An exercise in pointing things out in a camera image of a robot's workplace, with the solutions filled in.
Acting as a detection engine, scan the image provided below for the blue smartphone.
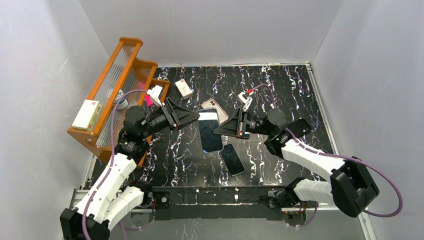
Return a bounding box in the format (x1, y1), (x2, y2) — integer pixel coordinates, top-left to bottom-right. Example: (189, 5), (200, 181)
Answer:
(197, 108), (224, 153)

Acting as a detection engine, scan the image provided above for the dark smartphone with light rim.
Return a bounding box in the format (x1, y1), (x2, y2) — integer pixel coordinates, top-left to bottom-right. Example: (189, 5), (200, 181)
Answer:
(219, 143), (245, 177)

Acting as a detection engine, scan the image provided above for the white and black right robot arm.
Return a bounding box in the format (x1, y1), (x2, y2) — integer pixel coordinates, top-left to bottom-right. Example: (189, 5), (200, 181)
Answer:
(214, 108), (380, 218)

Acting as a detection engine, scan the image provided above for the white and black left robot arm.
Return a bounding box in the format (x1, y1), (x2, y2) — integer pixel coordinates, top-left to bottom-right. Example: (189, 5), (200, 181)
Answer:
(59, 98), (200, 240)

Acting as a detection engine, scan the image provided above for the black phone case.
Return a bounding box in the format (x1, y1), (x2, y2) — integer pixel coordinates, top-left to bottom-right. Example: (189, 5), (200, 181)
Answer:
(287, 119), (312, 138)

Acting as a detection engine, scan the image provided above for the pink marker pen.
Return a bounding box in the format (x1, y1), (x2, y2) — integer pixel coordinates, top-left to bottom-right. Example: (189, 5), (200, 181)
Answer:
(144, 94), (153, 107)

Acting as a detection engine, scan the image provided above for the small white carton box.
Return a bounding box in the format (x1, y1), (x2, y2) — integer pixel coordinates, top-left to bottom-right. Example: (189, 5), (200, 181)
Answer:
(174, 79), (194, 100)

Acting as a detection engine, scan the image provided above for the orange wooden shelf rack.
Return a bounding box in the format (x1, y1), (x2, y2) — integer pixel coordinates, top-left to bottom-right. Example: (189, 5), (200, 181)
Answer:
(67, 37), (171, 162)

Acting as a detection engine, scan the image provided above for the white and blue tape roll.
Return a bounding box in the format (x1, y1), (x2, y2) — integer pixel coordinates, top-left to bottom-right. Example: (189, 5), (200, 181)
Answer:
(113, 89), (128, 110)

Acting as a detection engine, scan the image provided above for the white and green box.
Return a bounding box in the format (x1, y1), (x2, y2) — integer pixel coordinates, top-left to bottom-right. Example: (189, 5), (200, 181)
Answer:
(71, 99), (102, 132)

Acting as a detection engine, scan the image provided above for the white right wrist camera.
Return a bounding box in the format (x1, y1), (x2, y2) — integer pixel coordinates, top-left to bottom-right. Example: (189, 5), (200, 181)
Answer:
(236, 91), (253, 112)

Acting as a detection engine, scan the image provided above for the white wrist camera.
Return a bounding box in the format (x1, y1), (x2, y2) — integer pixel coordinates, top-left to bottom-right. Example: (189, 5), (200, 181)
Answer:
(146, 85), (163, 107)
(236, 91), (253, 112)

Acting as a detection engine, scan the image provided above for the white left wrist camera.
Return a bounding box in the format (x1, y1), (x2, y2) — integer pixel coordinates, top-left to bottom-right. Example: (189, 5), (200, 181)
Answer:
(146, 85), (163, 107)

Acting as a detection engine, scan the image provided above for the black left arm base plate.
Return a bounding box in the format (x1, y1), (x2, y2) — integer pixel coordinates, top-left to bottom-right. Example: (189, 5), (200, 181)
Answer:
(130, 191), (170, 228)

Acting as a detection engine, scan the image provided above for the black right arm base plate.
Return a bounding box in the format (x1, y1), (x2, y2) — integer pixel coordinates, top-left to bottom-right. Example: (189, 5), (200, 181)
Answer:
(261, 190), (319, 229)

